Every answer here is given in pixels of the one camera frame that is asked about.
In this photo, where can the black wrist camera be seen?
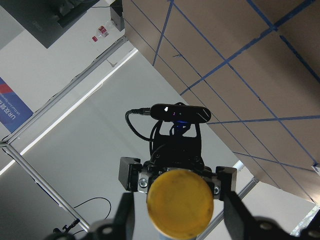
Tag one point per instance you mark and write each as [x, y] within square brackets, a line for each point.
[180, 113]

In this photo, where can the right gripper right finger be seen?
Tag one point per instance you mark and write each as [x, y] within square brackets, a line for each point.
[242, 225]

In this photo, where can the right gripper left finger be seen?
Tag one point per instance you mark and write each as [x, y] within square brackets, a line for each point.
[119, 228]

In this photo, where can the yellow push button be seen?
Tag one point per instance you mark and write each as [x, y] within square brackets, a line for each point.
[180, 204]

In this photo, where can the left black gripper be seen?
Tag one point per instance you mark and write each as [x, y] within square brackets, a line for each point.
[175, 152]

